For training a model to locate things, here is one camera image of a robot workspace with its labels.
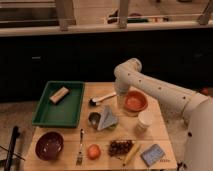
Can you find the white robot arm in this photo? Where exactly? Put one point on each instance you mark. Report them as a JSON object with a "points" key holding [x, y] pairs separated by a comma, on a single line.
{"points": [[196, 110]]}

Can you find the white paper cup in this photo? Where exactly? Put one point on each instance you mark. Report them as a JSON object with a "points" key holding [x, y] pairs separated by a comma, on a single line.
{"points": [[145, 119]]}

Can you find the blue grey cloth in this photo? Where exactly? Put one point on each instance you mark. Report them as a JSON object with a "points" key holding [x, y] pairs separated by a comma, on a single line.
{"points": [[107, 119]]}

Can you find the small metal cup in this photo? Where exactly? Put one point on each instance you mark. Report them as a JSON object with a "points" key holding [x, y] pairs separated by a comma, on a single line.
{"points": [[94, 119]]}

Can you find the metal fork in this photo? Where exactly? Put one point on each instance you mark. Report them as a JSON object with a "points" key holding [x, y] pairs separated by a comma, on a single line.
{"points": [[80, 153]]}

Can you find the blue sponge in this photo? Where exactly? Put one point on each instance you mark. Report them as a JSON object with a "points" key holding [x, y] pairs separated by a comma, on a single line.
{"points": [[152, 155]]}

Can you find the wooden block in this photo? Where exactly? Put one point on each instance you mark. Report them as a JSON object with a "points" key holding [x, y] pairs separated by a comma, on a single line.
{"points": [[58, 95]]}

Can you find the bunch of red grapes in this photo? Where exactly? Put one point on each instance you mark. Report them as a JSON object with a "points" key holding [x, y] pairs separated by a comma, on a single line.
{"points": [[119, 147]]}

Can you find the black stand pole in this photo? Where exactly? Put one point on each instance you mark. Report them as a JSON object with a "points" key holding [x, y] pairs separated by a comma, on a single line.
{"points": [[14, 136]]}

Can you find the orange fruit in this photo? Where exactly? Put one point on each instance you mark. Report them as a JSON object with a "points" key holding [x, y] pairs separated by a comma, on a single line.
{"points": [[93, 152]]}

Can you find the purple bowl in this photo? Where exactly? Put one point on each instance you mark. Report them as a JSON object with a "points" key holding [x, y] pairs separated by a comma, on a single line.
{"points": [[49, 146]]}

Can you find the yellow banana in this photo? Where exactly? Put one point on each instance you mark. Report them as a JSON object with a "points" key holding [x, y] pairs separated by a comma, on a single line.
{"points": [[130, 154]]}

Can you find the green plastic tray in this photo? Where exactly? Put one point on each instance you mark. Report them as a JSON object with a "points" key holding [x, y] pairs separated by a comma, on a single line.
{"points": [[66, 111]]}

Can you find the orange bowl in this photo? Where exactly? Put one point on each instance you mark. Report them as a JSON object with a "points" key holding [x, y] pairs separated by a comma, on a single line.
{"points": [[135, 101]]}

